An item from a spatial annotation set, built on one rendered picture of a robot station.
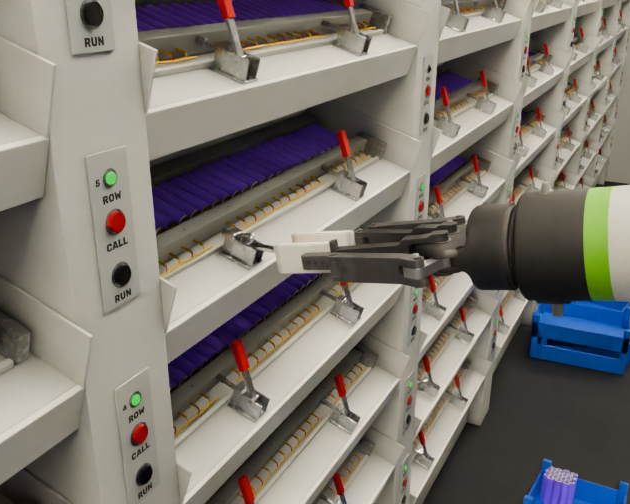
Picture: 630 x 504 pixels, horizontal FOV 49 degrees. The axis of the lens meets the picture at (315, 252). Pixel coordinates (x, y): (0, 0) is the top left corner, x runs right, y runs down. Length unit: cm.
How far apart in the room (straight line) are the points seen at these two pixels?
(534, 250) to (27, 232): 38
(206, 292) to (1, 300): 19
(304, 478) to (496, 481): 99
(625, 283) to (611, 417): 174
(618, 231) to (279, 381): 48
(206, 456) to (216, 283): 19
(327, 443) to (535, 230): 62
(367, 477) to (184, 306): 75
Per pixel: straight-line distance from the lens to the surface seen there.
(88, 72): 52
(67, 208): 51
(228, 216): 78
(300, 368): 92
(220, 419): 82
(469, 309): 194
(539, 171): 253
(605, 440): 219
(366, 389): 122
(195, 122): 62
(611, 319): 265
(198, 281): 70
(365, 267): 61
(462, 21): 132
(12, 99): 51
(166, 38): 68
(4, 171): 48
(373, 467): 136
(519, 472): 200
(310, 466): 106
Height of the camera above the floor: 122
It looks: 22 degrees down
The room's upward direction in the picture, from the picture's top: straight up
